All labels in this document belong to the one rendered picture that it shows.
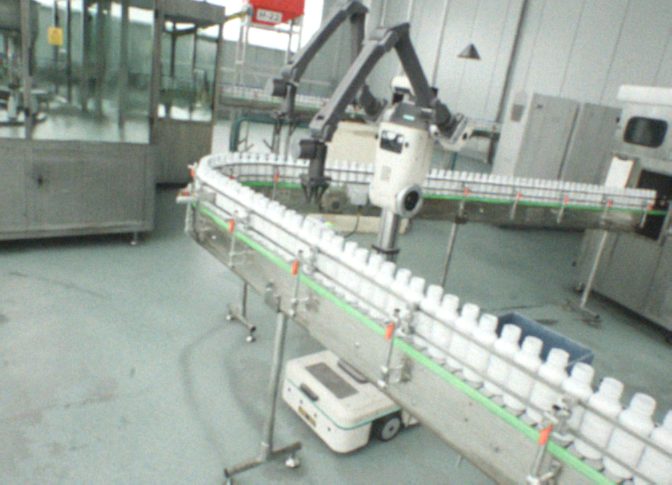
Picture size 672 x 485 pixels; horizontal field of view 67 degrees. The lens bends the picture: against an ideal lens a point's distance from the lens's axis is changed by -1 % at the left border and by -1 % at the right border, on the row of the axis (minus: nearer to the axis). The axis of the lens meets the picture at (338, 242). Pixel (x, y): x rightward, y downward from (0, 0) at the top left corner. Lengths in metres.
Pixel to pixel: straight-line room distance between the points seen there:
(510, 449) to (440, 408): 0.20
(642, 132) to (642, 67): 8.99
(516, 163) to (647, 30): 7.48
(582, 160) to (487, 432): 7.15
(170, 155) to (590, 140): 5.81
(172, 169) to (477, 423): 5.89
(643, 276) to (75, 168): 4.80
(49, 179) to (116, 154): 0.53
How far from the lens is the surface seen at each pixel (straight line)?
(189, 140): 6.80
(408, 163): 2.22
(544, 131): 7.67
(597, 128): 8.32
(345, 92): 1.74
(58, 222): 4.59
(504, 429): 1.27
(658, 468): 1.16
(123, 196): 4.64
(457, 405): 1.34
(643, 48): 14.29
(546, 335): 1.91
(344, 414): 2.40
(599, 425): 1.18
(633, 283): 5.19
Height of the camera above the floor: 1.64
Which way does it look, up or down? 17 degrees down
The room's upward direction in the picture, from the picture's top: 9 degrees clockwise
